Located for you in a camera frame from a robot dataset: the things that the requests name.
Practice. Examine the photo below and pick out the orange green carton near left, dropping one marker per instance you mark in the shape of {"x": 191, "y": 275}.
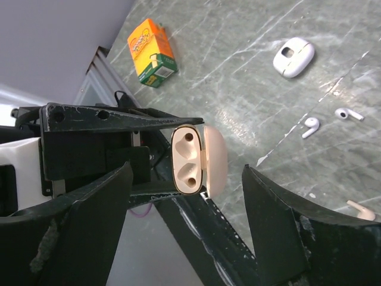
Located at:
{"x": 151, "y": 53}

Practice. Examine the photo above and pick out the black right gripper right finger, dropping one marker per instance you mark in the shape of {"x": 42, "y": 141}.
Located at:
{"x": 297, "y": 240}

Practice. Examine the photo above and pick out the beige earbud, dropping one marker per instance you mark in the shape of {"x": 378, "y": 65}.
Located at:
{"x": 363, "y": 212}

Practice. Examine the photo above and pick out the white earbud upper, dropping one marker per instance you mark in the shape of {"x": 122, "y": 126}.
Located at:
{"x": 345, "y": 113}

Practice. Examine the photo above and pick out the white earbud charging case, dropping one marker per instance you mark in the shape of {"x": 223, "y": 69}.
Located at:
{"x": 293, "y": 57}

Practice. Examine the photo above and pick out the white earbud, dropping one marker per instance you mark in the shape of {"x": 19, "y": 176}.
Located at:
{"x": 313, "y": 124}
{"x": 345, "y": 113}

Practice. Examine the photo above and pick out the white earbud lower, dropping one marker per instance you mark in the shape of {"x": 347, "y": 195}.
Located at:
{"x": 313, "y": 124}

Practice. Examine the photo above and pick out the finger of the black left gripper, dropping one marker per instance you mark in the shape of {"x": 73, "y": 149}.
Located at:
{"x": 212, "y": 246}

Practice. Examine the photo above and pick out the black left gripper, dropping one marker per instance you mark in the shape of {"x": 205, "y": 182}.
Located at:
{"x": 55, "y": 149}

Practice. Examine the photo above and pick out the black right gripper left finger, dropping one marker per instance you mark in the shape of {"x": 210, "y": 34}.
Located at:
{"x": 70, "y": 240}

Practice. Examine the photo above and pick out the beige earbud charging case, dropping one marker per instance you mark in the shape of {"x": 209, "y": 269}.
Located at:
{"x": 199, "y": 160}

